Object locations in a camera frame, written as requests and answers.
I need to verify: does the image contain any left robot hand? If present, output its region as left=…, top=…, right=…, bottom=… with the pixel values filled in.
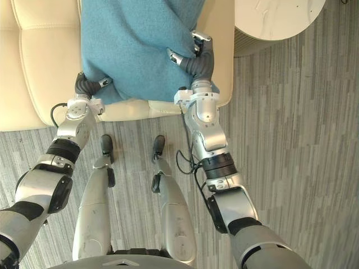
left=74, top=72, right=113, bottom=99

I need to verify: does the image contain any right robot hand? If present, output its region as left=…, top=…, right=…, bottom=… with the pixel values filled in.
left=167, top=30, right=215, bottom=81

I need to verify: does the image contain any blue fabric cushion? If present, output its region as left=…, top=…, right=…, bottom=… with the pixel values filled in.
left=79, top=0, right=220, bottom=104

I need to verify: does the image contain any cream leather sofa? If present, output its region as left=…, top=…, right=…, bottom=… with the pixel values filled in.
left=0, top=0, right=236, bottom=132

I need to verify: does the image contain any round white marble table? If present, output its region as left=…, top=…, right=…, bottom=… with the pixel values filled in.
left=234, top=0, right=328, bottom=58

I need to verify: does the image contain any left silver robot leg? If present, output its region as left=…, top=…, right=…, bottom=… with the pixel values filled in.
left=72, top=134, right=116, bottom=261

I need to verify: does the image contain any silver robot leg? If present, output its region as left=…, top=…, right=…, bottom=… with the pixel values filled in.
left=72, top=134, right=116, bottom=261
left=151, top=134, right=197, bottom=267

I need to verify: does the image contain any right silver robot leg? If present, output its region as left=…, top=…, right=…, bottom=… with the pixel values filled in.
left=151, top=134, right=197, bottom=267

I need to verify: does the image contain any silver robot torso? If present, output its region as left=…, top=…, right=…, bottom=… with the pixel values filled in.
left=52, top=248, right=202, bottom=269

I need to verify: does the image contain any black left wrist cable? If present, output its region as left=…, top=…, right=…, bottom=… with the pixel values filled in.
left=50, top=103, right=69, bottom=128

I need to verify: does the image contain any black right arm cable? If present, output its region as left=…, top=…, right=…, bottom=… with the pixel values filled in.
left=176, top=109, right=214, bottom=202

